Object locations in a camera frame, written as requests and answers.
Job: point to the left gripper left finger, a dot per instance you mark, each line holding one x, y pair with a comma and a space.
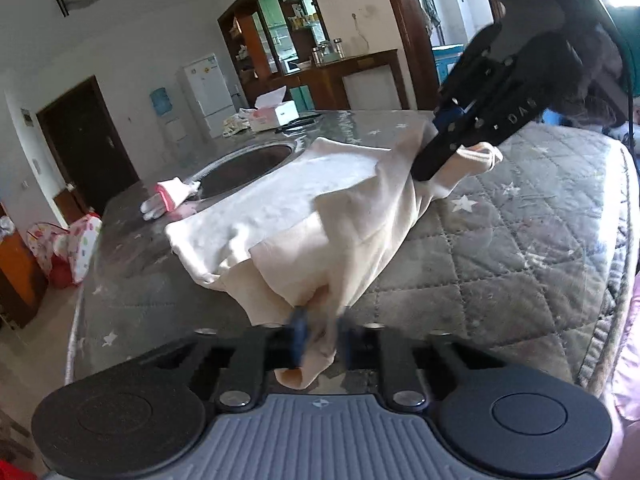
246, 361

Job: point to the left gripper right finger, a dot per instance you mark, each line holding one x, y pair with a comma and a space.
388, 354

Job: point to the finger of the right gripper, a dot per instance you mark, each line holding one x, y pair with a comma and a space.
468, 79
480, 124

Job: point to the white sweatshirt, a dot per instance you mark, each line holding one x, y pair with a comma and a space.
316, 233

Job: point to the dark wooden sideboard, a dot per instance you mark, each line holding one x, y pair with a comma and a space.
326, 82

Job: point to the grey star quilted mat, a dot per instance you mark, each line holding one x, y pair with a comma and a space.
535, 259

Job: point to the white pink glove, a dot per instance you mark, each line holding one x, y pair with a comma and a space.
167, 197

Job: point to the black round table inset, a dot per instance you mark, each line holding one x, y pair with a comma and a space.
241, 167

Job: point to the black scissors on table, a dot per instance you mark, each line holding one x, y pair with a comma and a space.
299, 123

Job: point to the wooden display cabinet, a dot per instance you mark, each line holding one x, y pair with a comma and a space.
267, 39

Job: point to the pink polka dot play tent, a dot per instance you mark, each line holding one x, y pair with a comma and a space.
64, 255

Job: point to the white tissue box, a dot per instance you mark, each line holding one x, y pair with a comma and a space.
272, 111

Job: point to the white refrigerator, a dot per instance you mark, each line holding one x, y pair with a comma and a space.
207, 94

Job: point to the blue water dispenser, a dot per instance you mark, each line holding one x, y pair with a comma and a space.
171, 125

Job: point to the dark wooden door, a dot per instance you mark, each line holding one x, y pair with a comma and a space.
86, 145

